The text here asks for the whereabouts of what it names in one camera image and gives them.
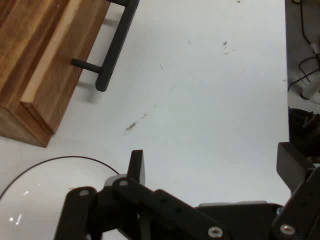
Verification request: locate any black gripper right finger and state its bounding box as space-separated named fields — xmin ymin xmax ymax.
xmin=268 ymin=142 xmax=320 ymax=240

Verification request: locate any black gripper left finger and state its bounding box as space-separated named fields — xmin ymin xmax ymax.
xmin=53 ymin=149 xmax=227 ymax=240

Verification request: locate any dark bundle on floor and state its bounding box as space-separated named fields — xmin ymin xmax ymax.
xmin=288 ymin=106 xmax=320 ymax=162

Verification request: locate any white bowl with dark rim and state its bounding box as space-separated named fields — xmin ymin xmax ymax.
xmin=0 ymin=156 xmax=121 ymax=240

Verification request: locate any white furniture foot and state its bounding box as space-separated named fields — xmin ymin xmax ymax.
xmin=299 ymin=81 xmax=320 ymax=100

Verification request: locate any brown wooden drawer box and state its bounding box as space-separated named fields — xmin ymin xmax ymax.
xmin=0 ymin=0 xmax=73 ymax=148

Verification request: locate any looped thin black floor cable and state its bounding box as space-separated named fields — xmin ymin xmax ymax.
xmin=287 ymin=56 xmax=320 ymax=94

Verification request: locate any black drawer handle bar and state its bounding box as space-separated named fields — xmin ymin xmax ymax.
xmin=71 ymin=0 xmax=141 ymax=93

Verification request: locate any thin black cable with white plug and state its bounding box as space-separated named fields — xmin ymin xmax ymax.
xmin=292 ymin=0 xmax=320 ymax=55

